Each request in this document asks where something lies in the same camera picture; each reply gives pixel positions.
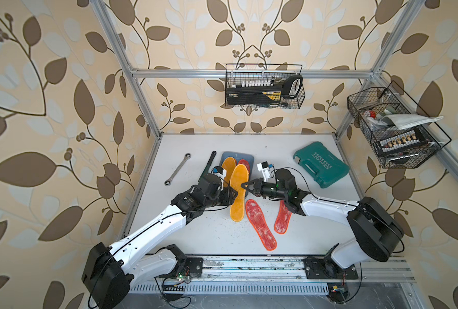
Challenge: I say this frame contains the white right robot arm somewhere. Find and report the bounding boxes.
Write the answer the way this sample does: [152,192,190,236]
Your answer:
[241,168,405,279]

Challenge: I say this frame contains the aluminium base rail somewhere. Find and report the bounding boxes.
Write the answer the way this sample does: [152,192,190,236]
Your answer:
[130,255,415,296]

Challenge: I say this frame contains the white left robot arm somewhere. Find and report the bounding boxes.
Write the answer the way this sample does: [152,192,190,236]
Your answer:
[82,174,239,308]

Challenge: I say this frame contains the white folded paper bag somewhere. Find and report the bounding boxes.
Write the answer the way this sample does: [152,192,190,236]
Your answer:
[380,114,444,130]

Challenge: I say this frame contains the grey-blue storage tray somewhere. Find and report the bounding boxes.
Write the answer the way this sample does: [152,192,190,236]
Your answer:
[219,151,255,176]

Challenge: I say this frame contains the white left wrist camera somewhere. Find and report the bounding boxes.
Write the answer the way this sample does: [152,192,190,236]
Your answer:
[212,166,227,180]

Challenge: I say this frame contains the green plastic tool case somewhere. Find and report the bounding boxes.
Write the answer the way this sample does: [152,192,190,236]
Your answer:
[293,142,350,189]

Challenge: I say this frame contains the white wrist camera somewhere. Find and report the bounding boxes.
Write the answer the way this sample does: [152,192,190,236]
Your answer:
[257,162,275,182]
[212,166,227,180]

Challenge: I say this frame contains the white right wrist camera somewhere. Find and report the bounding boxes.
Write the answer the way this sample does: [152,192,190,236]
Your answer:
[257,162,275,182]

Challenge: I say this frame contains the black wire basket right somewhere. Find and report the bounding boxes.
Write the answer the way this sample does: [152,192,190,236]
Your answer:
[347,81,452,169]

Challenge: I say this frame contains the red insole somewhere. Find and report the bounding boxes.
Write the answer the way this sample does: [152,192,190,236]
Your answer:
[274,201,292,235]
[245,200,277,251]
[238,159,251,174]

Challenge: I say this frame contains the socket bit set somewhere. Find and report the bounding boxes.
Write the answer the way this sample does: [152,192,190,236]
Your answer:
[378,130,427,153]

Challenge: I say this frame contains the yellow insole vertical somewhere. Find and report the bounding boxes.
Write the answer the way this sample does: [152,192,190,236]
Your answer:
[230,164,249,222]

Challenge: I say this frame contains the yellow insole horizontal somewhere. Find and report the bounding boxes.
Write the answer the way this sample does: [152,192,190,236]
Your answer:
[222,157,236,187]

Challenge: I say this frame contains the aluminium frame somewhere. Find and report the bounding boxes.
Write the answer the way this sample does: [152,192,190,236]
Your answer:
[89,0,458,309]

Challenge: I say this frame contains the black wire basket back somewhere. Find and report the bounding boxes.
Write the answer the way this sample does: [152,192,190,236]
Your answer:
[225,63,306,109]

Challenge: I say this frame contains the black wire basket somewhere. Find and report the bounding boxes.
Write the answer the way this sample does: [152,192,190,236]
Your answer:
[347,81,452,169]
[225,63,306,109]

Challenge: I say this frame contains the black yellow tool box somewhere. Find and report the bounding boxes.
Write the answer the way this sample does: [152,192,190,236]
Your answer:
[225,86,283,106]

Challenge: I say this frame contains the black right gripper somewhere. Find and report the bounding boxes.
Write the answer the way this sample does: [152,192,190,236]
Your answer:
[241,178,287,201]

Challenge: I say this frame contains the green pipe wrench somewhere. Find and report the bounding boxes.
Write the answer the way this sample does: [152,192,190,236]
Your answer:
[199,151,217,179]

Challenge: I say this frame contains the silver combination wrench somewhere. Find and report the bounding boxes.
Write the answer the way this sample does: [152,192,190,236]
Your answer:
[164,153,192,186]

